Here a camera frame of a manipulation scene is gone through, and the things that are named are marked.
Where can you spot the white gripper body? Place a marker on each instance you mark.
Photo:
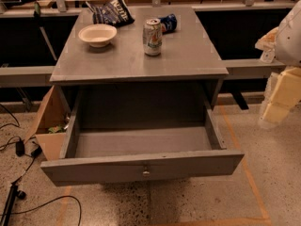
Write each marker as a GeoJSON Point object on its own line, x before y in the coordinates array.
{"type": "Point", "coordinates": [289, 40]}

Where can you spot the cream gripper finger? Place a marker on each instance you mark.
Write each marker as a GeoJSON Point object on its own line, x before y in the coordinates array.
{"type": "Point", "coordinates": [286, 95]}
{"type": "Point", "coordinates": [269, 89]}

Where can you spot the silver 7up can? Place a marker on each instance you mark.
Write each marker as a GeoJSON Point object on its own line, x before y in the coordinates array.
{"type": "Point", "coordinates": [152, 37]}

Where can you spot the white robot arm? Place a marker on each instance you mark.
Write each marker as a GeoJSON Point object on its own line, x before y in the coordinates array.
{"type": "Point", "coordinates": [288, 44]}

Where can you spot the blue pepsi can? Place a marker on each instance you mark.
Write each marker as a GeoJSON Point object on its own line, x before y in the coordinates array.
{"type": "Point", "coordinates": [168, 23]}

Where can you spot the brass drawer knob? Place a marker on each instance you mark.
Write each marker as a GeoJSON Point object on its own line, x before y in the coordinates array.
{"type": "Point", "coordinates": [146, 172]}

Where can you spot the grey open drawer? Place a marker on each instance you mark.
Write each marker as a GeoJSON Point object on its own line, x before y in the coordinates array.
{"type": "Point", "coordinates": [100, 150]}

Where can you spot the blue chip bag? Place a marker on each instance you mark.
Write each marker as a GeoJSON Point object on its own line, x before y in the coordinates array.
{"type": "Point", "coordinates": [113, 12]}

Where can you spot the white bowl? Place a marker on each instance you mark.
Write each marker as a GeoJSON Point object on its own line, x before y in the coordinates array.
{"type": "Point", "coordinates": [97, 35]}

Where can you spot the cardboard box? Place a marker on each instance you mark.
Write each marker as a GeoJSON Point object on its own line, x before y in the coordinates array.
{"type": "Point", "coordinates": [53, 112]}

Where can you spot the green item in box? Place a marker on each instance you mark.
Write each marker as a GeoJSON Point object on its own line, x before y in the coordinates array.
{"type": "Point", "coordinates": [55, 129]}

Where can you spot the black power adapter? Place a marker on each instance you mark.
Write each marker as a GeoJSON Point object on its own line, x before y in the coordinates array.
{"type": "Point", "coordinates": [19, 148]}

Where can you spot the black tool on floor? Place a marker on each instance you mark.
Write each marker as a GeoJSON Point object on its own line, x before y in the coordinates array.
{"type": "Point", "coordinates": [14, 193]}

